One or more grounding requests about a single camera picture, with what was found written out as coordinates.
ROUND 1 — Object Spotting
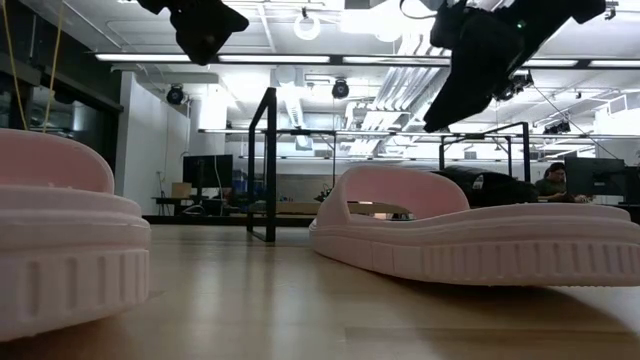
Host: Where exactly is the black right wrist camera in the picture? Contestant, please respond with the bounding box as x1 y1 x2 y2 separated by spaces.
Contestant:
429 0 470 50

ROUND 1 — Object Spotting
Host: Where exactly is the black ceiling spotlight cluster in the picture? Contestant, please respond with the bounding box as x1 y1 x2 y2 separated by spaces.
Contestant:
494 69 535 103

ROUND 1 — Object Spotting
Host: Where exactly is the pink foam slide sandal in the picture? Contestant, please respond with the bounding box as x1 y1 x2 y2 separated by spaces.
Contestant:
0 128 152 344
308 164 640 288

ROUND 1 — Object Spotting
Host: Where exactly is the black metal wooden shelf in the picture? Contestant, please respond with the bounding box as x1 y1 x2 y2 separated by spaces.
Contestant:
246 87 532 245

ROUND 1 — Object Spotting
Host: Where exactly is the black computer monitor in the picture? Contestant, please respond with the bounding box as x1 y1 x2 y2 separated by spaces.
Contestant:
182 154 234 189
564 157 626 196

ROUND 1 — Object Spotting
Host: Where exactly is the black background metal frame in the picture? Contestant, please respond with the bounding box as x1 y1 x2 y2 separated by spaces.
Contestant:
275 128 339 189

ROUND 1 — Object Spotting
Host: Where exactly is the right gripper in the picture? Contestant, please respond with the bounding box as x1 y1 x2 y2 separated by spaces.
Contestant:
423 0 576 134

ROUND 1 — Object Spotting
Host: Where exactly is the person at distant desk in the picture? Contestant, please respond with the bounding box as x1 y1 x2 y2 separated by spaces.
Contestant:
533 162 591 204

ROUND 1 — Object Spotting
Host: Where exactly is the yellow rope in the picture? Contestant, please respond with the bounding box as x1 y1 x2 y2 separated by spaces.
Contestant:
42 0 65 134
0 0 29 131

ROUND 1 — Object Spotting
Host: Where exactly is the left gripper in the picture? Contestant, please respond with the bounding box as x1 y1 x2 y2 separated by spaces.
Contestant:
137 0 250 66

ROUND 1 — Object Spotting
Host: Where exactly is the long ceiling light bar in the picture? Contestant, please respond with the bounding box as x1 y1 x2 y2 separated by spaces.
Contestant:
93 51 640 70

